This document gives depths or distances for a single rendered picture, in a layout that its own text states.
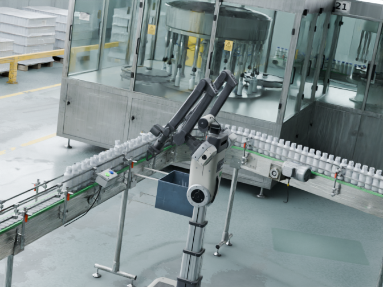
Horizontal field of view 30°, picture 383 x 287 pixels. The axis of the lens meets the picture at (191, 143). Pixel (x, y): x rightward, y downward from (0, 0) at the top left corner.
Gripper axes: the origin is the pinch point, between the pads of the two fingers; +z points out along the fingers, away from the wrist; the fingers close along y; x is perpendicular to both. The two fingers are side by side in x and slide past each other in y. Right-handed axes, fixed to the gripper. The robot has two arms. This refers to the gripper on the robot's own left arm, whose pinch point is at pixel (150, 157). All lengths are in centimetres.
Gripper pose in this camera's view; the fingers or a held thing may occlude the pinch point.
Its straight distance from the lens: 462.7
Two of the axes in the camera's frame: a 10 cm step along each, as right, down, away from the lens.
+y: -3.3, 2.4, -9.1
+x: 7.8, 6.1, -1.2
